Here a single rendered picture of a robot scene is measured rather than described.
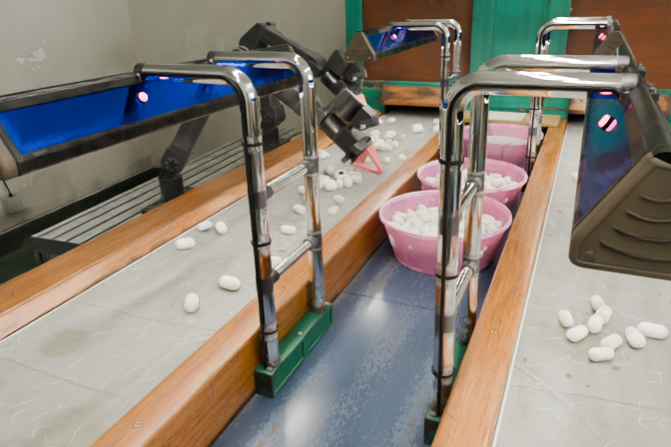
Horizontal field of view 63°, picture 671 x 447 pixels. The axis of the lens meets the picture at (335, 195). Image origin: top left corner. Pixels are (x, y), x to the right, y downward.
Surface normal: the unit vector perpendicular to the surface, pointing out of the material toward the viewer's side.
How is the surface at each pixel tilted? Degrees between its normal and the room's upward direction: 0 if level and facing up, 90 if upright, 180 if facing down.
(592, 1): 90
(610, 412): 0
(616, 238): 89
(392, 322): 0
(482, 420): 0
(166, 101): 58
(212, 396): 90
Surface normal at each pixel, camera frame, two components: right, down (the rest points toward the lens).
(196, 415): 0.91, 0.11
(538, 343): -0.04, -0.94
